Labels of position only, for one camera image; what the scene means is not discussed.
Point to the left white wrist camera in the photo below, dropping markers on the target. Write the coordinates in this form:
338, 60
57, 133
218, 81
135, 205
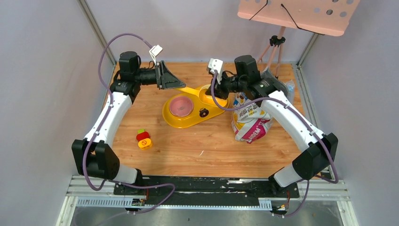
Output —
154, 52

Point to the yellow toy block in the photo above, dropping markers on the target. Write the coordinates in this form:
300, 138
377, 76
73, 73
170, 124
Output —
145, 143

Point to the yellow double pet feeder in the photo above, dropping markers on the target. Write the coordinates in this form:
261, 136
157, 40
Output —
201, 112

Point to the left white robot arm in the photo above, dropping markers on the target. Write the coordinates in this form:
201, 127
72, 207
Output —
93, 154

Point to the red toy block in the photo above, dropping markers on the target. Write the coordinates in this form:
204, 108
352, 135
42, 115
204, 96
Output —
142, 134

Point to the pet food bag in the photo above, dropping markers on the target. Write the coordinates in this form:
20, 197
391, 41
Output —
250, 123

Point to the cream bowl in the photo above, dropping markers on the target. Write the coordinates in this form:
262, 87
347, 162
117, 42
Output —
203, 90

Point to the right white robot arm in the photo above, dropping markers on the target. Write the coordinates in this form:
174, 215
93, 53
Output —
317, 148

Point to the pink bowl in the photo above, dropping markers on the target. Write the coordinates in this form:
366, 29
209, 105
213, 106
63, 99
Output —
181, 106

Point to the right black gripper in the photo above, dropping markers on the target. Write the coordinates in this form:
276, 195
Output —
219, 90

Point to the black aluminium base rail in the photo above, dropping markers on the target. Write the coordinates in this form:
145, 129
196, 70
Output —
204, 193

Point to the yellow plastic scoop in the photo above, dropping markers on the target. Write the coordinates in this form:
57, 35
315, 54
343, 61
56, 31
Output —
208, 99

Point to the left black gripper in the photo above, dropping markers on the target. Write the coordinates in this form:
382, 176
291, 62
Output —
159, 76

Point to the pink music stand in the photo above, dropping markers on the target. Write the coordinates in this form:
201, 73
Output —
322, 17

